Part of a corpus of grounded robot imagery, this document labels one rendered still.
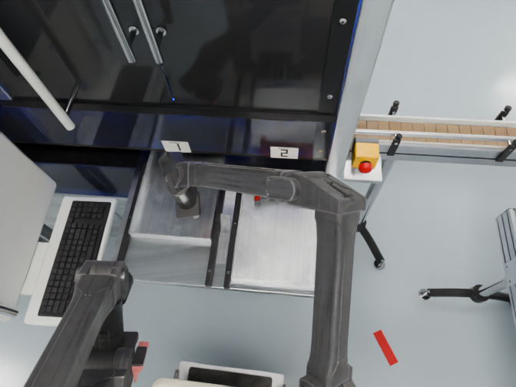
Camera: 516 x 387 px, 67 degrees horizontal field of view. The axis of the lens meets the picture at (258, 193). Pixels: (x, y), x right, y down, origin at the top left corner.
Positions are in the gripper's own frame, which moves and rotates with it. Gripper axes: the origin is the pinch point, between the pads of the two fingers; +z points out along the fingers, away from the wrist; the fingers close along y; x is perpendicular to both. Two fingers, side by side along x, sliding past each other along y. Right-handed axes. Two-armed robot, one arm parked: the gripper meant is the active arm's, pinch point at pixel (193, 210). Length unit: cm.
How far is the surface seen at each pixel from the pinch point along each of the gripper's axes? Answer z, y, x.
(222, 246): 7.6, -10.3, -6.9
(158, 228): 8.2, -1.0, 12.9
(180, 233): 8.0, -4.0, 6.1
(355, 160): -3, 7, -52
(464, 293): 82, -31, -111
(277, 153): -4.0, 13.0, -28.3
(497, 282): 62, -31, -116
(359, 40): -48, 13, -45
